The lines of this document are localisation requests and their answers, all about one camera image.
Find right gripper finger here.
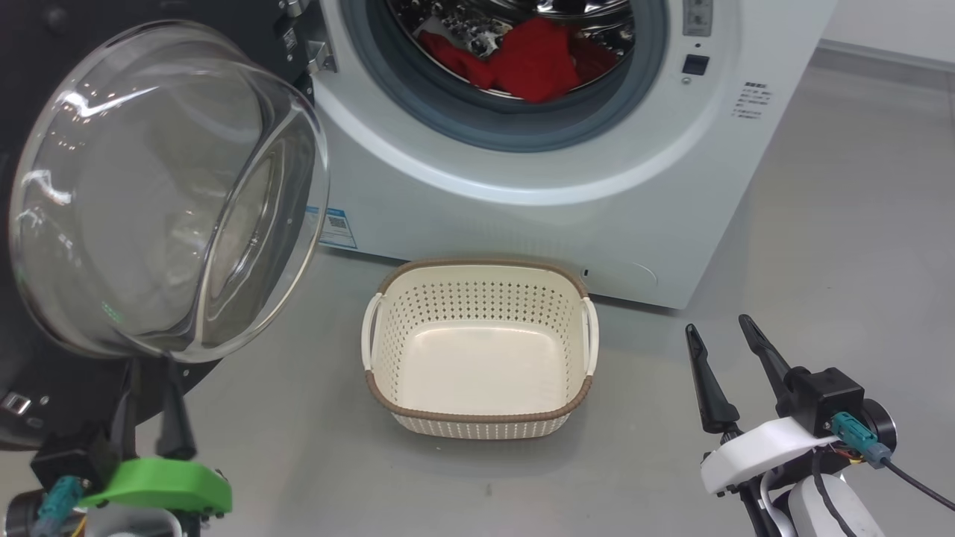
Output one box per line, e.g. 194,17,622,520
739,314,793,415
685,323,741,435

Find white front-load washing machine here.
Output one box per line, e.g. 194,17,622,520
306,0,840,310

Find red garment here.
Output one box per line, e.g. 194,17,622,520
418,16,635,104

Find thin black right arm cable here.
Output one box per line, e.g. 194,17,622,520
810,446,859,537

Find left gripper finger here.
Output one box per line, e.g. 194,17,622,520
155,358,196,460
110,358,143,442

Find camera cable teal plug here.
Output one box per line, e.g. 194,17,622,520
830,412,955,515
34,476,84,537

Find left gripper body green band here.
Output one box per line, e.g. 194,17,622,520
78,455,234,519

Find left camera cable teal plug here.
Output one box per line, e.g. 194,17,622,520
34,476,84,537

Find round glass washing machine door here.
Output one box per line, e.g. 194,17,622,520
0,0,333,452

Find blue energy label sticker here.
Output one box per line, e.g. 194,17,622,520
319,207,357,251

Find right camera cable teal plug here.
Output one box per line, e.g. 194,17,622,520
830,412,955,515

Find cream perforated laundry basket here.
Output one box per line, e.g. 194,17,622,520
361,258,600,441

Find black text notice sticker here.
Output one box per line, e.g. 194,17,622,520
731,81,773,120

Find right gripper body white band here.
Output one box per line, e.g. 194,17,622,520
700,416,840,494

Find grey warning label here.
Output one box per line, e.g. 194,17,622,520
683,0,713,37

